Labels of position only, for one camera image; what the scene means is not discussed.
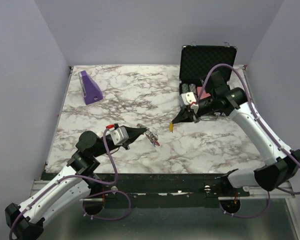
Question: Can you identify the yellow tagged key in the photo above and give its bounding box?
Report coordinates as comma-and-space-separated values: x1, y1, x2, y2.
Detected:
169, 122, 174, 133

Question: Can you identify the red keyring with keys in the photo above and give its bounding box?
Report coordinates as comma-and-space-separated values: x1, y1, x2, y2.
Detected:
136, 123, 160, 147

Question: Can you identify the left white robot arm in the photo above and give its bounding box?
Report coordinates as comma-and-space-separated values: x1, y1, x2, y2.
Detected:
5, 123, 148, 240

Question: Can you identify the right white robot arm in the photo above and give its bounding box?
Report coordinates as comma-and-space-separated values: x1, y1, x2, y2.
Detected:
172, 71, 300, 196

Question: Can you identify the pink playing card deck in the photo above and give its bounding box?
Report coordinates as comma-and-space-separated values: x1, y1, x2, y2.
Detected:
197, 86, 211, 100

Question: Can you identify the black poker chip case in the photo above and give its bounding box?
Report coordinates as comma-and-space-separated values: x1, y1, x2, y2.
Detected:
179, 45, 237, 117

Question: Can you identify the purple wedge-shaped box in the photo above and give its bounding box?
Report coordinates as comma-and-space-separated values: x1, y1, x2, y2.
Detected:
78, 70, 104, 105

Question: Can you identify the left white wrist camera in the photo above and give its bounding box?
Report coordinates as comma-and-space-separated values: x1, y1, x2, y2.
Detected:
106, 124, 128, 146

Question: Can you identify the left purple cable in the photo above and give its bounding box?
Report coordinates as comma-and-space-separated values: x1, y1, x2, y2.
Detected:
8, 124, 132, 240

